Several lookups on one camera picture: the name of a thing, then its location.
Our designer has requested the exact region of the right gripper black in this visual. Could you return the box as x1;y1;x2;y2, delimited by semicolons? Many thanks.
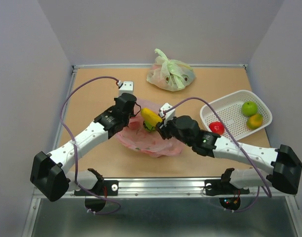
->
155;115;193;147

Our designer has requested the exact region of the yellow banana fruit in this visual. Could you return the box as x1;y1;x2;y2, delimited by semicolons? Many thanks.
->
140;108;162;127

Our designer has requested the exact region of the pink plastic bag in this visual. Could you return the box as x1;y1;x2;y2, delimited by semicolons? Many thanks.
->
116;99;184;158

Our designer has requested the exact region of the red apple fruit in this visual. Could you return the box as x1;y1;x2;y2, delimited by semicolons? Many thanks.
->
209;121;225;135

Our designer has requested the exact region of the green lime fruit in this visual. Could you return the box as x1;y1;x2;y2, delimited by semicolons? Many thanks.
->
241;101;258;117

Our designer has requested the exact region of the yellow green mango fruit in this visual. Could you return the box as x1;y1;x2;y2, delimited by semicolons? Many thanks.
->
246;114;263;130

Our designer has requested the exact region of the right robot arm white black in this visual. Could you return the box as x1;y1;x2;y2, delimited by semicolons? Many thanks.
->
155;116;302;195

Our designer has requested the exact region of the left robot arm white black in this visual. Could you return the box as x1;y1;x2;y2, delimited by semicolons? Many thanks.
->
30;93;137;201

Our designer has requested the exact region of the green tied plastic bag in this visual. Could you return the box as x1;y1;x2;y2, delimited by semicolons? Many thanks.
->
147;49;196;92

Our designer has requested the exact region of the white perforated plastic basket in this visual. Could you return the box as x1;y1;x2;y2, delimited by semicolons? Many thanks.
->
209;90;272;140

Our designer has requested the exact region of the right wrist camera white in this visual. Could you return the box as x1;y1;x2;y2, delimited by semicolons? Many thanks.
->
158;103;175;125

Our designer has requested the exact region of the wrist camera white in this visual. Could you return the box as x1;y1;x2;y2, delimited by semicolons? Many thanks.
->
117;81;134;96
158;103;175;125

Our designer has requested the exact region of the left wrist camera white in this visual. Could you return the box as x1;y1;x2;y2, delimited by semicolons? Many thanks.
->
117;81;134;96

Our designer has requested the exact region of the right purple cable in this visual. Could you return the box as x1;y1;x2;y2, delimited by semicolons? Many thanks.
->
163;97;272;214

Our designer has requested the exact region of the purple cable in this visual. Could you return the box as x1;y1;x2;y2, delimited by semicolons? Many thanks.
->
163;97;272;214
60;76;122;215

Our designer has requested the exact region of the aluminium frame rail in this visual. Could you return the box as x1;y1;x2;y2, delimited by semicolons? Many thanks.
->
34;176;300;198

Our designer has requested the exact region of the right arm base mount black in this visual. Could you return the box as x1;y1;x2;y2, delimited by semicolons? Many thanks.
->
201;168;250;212

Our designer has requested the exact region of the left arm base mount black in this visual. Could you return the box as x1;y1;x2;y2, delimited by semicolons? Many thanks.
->
71;168;121;215

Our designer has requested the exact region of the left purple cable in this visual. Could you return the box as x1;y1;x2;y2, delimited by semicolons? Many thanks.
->
60;76;122;215

